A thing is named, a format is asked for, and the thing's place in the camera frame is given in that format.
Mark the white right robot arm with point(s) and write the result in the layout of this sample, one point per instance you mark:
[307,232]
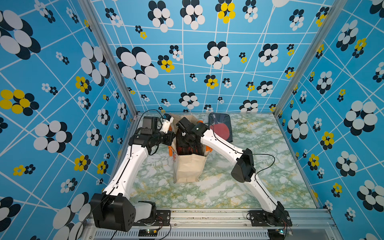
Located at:
[244,168]

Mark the controller board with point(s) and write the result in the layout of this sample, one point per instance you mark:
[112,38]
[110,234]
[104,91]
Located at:
[276,234]
[148,233]

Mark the beige canvas tote bag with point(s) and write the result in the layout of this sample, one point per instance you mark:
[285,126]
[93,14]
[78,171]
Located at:
[187,168]

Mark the ping pong set case one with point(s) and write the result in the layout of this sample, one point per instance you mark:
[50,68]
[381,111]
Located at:
[221,125]

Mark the aluminium right corner post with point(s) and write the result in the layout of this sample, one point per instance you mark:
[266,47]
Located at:
[320,36]

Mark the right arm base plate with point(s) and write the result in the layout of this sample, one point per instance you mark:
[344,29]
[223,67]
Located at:
[261,217]

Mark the aluminium left corner post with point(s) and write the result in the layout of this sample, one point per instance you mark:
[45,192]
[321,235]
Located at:
[90,15]

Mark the left controller board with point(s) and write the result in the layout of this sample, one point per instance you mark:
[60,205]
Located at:
[148,233]

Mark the ping pong set case three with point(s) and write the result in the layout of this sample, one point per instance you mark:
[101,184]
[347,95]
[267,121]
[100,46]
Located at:
[188,150]

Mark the aluminium corner post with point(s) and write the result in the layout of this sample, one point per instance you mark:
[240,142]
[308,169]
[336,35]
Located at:
[90,15]
[320,36]

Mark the right controller board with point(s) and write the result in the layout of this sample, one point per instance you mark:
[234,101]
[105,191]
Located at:
[276,234]

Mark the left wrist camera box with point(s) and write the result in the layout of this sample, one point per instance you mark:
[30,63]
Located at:
[150,123]

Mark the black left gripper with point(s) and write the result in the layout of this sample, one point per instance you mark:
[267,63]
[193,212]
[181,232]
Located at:
[170,135]

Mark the aluminium front rail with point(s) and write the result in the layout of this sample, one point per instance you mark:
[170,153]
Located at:
[226,224]

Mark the ping pong set case two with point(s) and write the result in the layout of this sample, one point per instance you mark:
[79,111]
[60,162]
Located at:
[198,149]

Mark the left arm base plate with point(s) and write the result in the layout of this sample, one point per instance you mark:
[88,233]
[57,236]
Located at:
[162,218]

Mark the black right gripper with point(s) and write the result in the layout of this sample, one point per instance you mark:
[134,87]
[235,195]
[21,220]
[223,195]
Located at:
[191,145]

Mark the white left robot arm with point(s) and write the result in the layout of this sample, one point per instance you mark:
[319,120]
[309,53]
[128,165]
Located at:
[112,208]

